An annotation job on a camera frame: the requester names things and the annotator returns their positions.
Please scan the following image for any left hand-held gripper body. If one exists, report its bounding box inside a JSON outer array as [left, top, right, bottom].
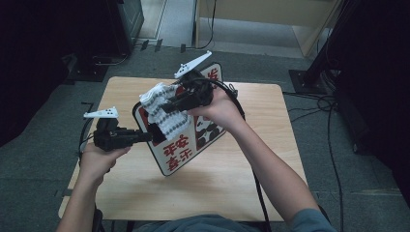
[[83, 105, 153, 153]]

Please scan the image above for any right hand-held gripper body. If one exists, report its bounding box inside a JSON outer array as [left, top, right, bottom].
[[173, 49, 216, 113]]

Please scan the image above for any white patterned cloth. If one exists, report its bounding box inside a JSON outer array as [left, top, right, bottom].
[[138, 81, 192, 141]]

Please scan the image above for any panda print board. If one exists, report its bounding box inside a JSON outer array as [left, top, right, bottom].
[[132, 61, 227, 178]]

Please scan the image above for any person's left hand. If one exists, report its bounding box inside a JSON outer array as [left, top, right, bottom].
[[77, 142, 132, 189]]

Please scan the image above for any person's right hand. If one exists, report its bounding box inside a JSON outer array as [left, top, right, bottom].
[[187, 87, 247, 133]]

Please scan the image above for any black stand base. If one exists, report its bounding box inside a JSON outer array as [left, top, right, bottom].
[[66, 52, 109, 82]]

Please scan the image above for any grey floor tape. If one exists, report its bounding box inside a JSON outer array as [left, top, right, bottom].
[[54, 188, 74, 198]]

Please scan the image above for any dark cabinet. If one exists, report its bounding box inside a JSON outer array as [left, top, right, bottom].
[[109, 0, 145, 56]]

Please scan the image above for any person's grey-blue shirt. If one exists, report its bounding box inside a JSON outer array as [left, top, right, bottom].
[[133, 208, 338, 232]]

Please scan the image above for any beige wooden cabinet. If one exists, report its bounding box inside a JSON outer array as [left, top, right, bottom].
[[194, 0, 343, 58]]

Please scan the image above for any black metal stand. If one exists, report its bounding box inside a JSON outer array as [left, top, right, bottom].
[[288, 0, 356, 96]]

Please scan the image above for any left hand-held gripper cable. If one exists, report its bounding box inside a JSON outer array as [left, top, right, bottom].
[[77, 116, 99, 162]]

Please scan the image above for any hand-held gripper cable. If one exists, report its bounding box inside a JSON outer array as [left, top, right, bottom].
[[206, 77, 274, 232], [77, 116, 99, 162]]

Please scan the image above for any black hanging cable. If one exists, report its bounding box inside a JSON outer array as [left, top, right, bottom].
[[185, 0, 218, 51]]

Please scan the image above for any black cable loop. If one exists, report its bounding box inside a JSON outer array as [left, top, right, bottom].
[[92, 53, 130, 68]]

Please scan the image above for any right hand-held gripper cable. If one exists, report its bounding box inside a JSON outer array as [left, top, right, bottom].
[[206, 77, 274, 232]]

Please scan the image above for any black floor cable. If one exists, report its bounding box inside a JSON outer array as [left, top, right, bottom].
[[282, 91, 345, 232]]

